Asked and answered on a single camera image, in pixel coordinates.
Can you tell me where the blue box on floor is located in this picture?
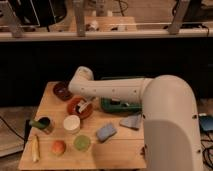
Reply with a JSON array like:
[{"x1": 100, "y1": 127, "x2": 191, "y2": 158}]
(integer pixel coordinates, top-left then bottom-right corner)
[{"x1": 199, "y1": 116, "x2": 213, "y2": 132}]

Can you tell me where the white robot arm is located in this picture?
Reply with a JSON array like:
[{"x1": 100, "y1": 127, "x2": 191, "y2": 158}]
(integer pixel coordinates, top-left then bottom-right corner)
[{"x1": 68, "y1": 66, "x2": 203, "y2": 171}]

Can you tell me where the grey cloth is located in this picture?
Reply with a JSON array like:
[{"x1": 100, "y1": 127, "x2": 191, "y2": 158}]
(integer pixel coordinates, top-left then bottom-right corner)
[{"x1": 119, "y1": 114, "x2": 142, "y2": 130}]

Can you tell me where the dark brown bowl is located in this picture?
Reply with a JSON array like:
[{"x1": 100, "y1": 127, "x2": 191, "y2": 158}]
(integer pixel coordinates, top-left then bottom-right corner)
[{"x1": 53, "y1": 82, "x2": 73, "y2": 101}]

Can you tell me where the blue sponge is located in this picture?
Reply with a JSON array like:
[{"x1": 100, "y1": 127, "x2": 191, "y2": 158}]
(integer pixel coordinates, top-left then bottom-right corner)
[{"x1": 96, "y1": 123, "x2": 117, "y2": 142}]

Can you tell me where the orange ball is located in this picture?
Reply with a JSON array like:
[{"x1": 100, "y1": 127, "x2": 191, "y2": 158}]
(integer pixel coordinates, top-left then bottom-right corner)
[{"x1": 51, "y1": 140, "x2": 66, "y2": 156}]

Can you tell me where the white cylindrical cup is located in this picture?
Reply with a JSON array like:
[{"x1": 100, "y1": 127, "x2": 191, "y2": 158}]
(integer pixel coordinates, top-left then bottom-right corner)
[{"x1": 63, "y1": 115, "x2": 81, "y2": 134}]

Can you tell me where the red bowl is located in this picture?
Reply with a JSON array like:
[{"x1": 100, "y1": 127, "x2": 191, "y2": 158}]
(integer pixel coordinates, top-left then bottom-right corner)
[{"x1": 67, "y1": 96, "x2": 93, "y2": 119}]

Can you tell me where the black cable on floor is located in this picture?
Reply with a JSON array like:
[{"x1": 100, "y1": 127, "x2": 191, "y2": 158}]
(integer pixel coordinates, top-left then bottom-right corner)
[{"x1": 199, "y1": 131, "x2": 213, "y2": 171}]

